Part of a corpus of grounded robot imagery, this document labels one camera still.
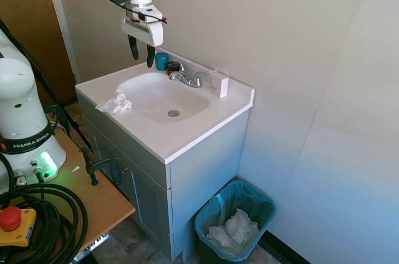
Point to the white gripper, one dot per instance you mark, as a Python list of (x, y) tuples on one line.
[(146, 31)]

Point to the white tissue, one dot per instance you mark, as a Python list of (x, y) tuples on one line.
[(117, 105)]

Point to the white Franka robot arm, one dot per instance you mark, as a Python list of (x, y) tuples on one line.
[(18, 89)]

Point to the clear plastic bin liner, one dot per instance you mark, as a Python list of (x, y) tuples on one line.
[(249, 195)]

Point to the dark teal trash bin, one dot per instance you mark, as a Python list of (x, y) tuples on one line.
[(205, 245)]

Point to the teal cup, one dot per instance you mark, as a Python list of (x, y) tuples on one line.
[(161, 62)]

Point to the black round faucet knob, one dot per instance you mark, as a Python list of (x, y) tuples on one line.
[(173, 66)]

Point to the chrome faucet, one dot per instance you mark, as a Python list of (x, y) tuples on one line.
[(190, 78)]

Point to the metal sink drain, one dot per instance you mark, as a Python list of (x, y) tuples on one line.
[(173, 113)]

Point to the white rectangular box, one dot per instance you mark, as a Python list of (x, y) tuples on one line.
[(223, 86)]

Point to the white sink vanity top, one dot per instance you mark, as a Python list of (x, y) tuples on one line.
[(193, 126)]

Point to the dark green clamp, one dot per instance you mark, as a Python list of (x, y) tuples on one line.
[(60, 117)]

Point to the brown wooden door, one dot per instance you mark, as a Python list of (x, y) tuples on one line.
[(28, 20)]

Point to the black bar clamp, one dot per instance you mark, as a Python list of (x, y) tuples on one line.
[(93, 167)]

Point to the small white paper scrap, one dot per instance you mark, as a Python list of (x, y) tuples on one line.
[(75, 168)]

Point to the grey vanity cabinet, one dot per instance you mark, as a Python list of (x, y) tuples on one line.
[(199, 201)]

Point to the desk height control panel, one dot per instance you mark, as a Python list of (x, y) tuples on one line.
[(96, 240)]

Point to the pile of discarded white tissues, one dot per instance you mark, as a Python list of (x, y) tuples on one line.
[(237, 229)]

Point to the yellow emergency stop red button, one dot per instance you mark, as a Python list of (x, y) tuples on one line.
[(15, 225)]

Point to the black red wrist camera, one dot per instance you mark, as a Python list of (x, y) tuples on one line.
[(146, 16)]

